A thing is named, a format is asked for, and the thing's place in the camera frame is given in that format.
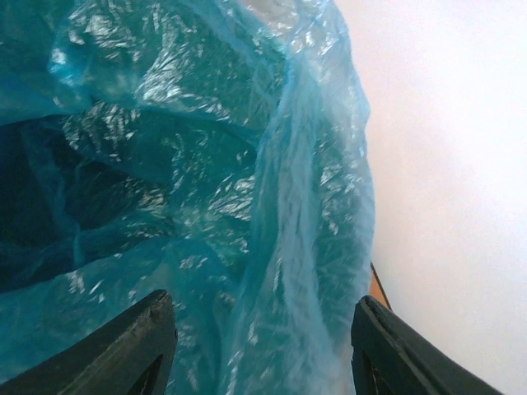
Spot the blue plastic trash bag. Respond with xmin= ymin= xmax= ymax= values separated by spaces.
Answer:
xmin=1 ymin=1 xmax=375 ymax=394

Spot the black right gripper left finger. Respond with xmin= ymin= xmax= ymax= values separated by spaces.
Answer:
xmin=1 ymin=290 xmax=177 ymax=394

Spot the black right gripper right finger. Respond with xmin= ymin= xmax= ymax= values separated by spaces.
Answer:
xmin=351 ymin=295 xmax=499 ymax=395

